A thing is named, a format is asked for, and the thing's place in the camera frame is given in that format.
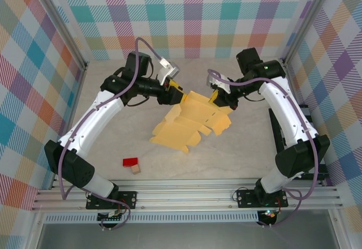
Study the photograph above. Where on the red block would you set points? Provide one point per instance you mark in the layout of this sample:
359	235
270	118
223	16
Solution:
130	162

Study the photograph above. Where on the aluminium side rail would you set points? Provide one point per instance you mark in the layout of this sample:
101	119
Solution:
290	89

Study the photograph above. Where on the aluminium corner post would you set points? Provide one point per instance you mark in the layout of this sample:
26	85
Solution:
306	19
62	19

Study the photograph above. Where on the grey metal panel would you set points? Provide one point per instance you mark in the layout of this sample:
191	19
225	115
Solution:
181	237

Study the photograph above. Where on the small wooden cube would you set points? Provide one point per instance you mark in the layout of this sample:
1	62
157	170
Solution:
136	169

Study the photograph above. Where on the yellow paper box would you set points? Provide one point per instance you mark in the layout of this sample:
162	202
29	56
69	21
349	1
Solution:
186	124

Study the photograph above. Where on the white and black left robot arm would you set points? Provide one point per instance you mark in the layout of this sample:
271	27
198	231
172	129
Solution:
93	124

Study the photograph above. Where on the aluminium rail frame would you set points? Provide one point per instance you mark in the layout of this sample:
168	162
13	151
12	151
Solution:
183	195

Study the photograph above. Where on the black and grey checkerboard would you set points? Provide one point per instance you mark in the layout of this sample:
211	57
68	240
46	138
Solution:
275	130

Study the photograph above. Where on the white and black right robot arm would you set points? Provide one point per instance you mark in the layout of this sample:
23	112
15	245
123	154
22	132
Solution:
282	113

